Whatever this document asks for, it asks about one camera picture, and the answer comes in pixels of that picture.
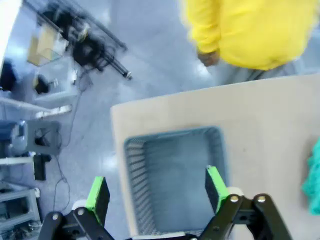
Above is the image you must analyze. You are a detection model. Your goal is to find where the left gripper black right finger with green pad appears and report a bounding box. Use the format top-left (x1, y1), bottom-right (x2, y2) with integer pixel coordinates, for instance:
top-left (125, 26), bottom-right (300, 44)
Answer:
top-left (197, 166), bottom-right (293, 240)

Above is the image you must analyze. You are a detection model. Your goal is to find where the grey plastic lattice basket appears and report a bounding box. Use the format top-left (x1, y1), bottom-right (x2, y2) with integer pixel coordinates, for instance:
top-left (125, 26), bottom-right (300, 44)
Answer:
top-left (123, 125), bottom-right (229, 237)

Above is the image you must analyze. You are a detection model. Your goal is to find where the black flat board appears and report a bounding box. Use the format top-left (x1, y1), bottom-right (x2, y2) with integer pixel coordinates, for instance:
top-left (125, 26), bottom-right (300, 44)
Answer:
top-left (33, 154), bottom-right (52, 181)

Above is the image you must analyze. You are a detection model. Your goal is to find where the person in yellow hoodie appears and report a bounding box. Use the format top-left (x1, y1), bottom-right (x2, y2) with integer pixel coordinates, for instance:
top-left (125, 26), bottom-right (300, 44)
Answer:
top-left (181, 0), bottom-right (320, 85)

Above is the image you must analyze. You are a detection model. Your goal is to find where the grey metal shelf frame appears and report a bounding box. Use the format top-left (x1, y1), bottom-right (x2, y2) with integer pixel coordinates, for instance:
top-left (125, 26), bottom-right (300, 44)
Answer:
top-left (0, 187), bottom-right (42, 240)

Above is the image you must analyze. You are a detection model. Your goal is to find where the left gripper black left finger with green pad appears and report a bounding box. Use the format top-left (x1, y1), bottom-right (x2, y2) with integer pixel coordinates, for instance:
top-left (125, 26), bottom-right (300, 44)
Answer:
top-left (37, 176), bottom-right (116, 240)

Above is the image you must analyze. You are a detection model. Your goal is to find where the blue fabric bundle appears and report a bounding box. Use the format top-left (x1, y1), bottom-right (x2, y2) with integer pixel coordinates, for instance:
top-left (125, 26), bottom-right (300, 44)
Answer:
top-left (0, 119), bottom-right (28, 158)

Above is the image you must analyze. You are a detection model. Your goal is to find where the black tripod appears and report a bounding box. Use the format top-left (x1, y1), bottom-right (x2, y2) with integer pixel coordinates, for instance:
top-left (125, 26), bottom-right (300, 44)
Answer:
top-left (23, 0), bottom-right (133, 81)

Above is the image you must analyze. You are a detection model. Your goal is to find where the green garment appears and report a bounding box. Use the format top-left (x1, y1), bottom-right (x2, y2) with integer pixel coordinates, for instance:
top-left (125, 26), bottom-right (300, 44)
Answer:
top-left (300, 136), bottom-right (320, 216)

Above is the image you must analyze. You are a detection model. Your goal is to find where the grey plastic stool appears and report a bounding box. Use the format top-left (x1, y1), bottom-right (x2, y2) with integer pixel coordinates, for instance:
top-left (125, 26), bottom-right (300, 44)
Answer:
top-left (25, 119), bottom-right (63, 155)

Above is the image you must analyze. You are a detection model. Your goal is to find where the person's right hand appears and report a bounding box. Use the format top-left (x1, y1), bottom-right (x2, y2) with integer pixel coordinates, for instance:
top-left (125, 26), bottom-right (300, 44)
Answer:
top-left (196, 48), bottom-right (221, 68)

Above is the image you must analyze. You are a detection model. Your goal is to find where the clear plastic storage box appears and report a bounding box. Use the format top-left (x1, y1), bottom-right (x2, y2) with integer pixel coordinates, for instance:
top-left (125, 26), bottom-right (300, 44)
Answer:
top-left (26, 24), bottom-right (70, 68)

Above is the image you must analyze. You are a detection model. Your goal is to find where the person's right forearm yellow sleeve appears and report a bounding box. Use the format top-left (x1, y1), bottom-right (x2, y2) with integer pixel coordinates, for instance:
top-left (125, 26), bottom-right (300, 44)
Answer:
top-left (181, 0), bottom-right (222, 56)

